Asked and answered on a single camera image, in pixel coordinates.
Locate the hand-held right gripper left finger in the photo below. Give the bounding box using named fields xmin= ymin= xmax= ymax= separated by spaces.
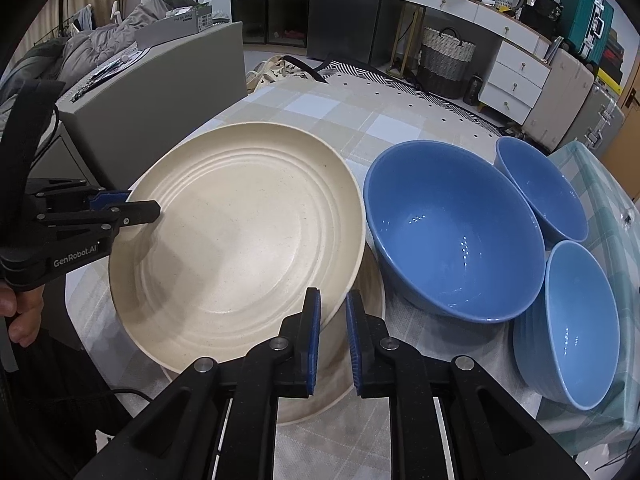
xmin=107 ymin=287 xmax=322 ymax=480

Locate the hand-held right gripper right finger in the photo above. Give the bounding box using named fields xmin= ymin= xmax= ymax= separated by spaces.
xmin=345 ymin=289 xmax=591 ymax=480

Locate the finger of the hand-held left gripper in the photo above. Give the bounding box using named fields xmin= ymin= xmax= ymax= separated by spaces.
xmin=37 ymin=200 xmax=162 ymax=246
xmin=27 ymin=178 xmax=132 ymax=211

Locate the cream plate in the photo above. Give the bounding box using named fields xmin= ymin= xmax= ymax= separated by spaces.
xmin=160 ymin=240 xmax=387 ymax=427
xmin=107 ymin=121 xmax=366 ymax=368

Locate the large dark blue bowl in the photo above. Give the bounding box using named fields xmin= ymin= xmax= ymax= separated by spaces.
xmin=362 ymin=140 xmax=547 ymax=323

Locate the light blue ribbed bowl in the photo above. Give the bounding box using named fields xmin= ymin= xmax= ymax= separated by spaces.
xmin=512 ymin=240 xmax=621 ymax=411

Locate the small dark blue bowl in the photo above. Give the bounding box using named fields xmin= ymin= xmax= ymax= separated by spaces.
xmin=495 ymin=136 xmax=590 ymax=248

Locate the person's left hand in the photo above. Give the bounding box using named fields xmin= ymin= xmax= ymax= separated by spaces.
xmin=0 ymin=282 xmax=46 ymax=347

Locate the grey padded coat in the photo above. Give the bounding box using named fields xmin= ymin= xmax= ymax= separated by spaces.
xmin=0 ymin=0 xmax=201 ymax=106

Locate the grey cardboard box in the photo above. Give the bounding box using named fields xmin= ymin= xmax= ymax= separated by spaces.
xmin=135 ymin=4 xmax=213 ymax=51

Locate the patterned tote bag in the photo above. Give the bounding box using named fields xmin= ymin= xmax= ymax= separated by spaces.
xmin=245 ymin=55 xmax=331 ymax=96

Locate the black glass cabinet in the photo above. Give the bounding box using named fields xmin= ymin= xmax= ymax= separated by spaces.
xmin=230 ymin=0 xmax=313 ymax=51

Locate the black and white rug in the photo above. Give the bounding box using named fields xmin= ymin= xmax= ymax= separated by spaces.
xmin=315 ymin=60 xmax=506 ymax=138

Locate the black bottle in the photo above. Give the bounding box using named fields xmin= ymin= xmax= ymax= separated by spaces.
xmin=462 ymin=74 xmax=483 ymax=106

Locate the dark grey fridge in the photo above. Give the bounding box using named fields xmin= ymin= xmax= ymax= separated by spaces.
xmin=307 ymin=0 xmax=388 ymax=63

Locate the teal checked tablecloth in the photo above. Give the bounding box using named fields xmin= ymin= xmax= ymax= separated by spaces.
xmin=537 ymin=140 xmax=640 ymax=431

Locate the woven laundry basket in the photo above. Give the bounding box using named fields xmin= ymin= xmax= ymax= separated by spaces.
xmin=416 ymin=26 xmax=477 ymax=100

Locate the white desk with drawers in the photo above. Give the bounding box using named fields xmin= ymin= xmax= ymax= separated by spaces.
xmin=395 ymin=0 xmax=553 ymax=126

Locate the beige suitcase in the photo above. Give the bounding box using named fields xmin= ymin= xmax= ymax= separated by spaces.
xmin=520 ymin=47 xmax=596 ymax=153

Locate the silver suitcase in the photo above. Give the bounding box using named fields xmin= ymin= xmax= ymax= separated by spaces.
xmin=562 ymin=80 xmax=626 ymax=156

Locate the wooden door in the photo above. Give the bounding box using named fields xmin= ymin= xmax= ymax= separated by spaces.
xmin=600 ymin=80 xmax=640 ymax=181

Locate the yellow box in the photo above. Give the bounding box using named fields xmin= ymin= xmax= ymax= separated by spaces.
xmin=595 ymin=70 xmax=623 ymax=93

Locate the black bag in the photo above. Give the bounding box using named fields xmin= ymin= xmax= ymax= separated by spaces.
xmin=517 ymin=0 xmax=563 ymax=41

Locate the stack of black cases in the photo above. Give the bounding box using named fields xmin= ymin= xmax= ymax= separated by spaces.
xmin=597 ymin=30 xmax=626 ymax=86

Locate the teal suitcase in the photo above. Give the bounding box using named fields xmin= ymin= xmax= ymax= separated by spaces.
xmin=557 ymin=0 xmax=615 ymax=58

